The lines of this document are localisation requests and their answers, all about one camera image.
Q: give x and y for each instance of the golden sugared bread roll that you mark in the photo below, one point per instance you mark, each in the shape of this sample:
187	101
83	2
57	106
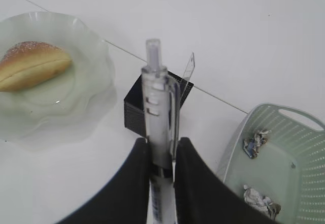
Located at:
30	63

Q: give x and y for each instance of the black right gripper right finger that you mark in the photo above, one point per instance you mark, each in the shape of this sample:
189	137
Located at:
201	197

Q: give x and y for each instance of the white pink paper ball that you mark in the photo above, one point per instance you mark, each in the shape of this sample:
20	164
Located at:
260	202

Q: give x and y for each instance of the grey-green woven plastic basket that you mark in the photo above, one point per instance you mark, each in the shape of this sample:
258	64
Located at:
289	168

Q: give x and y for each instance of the pale green wavy glass plate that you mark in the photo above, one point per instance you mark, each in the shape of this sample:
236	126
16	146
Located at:
68	105

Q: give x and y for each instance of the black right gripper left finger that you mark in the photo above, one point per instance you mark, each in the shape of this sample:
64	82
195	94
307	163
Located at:
124	199

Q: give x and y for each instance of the black square pen holder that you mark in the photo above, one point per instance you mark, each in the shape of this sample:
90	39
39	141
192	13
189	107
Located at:
134	118

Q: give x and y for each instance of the grey grip patterned pen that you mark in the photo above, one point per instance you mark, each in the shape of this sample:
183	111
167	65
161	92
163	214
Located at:
161	101

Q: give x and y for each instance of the clear plastic ruler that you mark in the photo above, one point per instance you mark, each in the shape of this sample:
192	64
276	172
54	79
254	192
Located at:
189	68

